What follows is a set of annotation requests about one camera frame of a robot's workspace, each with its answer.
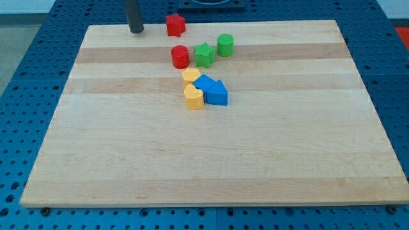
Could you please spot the yellow heart block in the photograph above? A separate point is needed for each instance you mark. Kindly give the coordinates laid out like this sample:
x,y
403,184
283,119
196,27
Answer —
x,y
194,98

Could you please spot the blue triangle block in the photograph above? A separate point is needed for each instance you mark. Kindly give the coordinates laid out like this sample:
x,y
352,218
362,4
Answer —
x,y
217,94

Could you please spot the blue cube block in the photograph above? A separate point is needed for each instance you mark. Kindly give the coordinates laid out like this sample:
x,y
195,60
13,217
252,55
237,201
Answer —
x,y
204,83

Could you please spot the yellow hexagon block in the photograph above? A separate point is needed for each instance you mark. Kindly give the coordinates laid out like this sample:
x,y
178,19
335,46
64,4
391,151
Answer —
x,y
189,75

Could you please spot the green star block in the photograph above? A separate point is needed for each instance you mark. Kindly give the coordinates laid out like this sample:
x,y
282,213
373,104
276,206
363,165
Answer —
x,y
204,55

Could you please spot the red cylinder block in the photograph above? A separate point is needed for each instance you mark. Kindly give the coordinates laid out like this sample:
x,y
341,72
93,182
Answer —
x,y
180,56

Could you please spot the green cylinder block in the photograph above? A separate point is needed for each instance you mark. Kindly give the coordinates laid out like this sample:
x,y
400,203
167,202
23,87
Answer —
x,y
225,45

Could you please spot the red star block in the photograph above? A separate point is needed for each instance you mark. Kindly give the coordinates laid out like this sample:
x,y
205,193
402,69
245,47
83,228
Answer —
x,y
175,25

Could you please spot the light wooden board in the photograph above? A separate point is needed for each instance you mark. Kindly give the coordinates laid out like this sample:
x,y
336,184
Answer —
x,y
299,129

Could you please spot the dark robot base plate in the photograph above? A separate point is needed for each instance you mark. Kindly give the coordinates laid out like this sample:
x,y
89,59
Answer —
x,y
210,4

